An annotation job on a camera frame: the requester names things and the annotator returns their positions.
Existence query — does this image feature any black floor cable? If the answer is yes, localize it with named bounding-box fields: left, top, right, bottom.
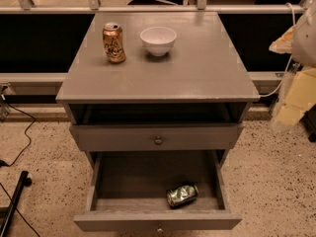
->
left=0, top=94, right=37, bottom=168

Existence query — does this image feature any metal railing frame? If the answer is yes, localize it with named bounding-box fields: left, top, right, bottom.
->
left=1, top=0, right=315, bottom=76

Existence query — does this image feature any green soda can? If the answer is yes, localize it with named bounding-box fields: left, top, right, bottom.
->
left=166, top=184, right=198, bottom=208

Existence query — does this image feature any gold soda can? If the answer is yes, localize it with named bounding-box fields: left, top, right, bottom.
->
left=103, top=22, right=125, bottom=63

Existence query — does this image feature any open grey middle drawer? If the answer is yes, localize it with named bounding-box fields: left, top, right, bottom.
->
left=74, top=151, right=241, bottom=232

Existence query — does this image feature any closed grey top drawer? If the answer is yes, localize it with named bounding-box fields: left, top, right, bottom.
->
left=70, top=123, right=243, bottom=152

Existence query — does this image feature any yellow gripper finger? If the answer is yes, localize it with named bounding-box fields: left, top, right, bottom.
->
left=271, top=66, right=316, bottom=131
left=269, top=27, right=294, bottom=54

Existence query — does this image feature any black stand leg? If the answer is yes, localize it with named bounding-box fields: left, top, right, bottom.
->
left=0, top=171, right=32, bottom=237

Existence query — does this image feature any white ceramic bowl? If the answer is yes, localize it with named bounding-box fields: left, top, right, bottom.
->
left=140, top=27, right=177, bottom=56

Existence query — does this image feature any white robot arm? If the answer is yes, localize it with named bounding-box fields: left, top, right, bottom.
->
left=269, top=5, right=316, bottom=131

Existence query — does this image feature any grey wooden drawer cabinet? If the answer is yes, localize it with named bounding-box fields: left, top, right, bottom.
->
left=56, top=20, right=259, bottom=159

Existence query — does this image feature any white cable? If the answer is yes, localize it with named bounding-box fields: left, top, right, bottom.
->
left=259, top=2, right=297, bottom=99

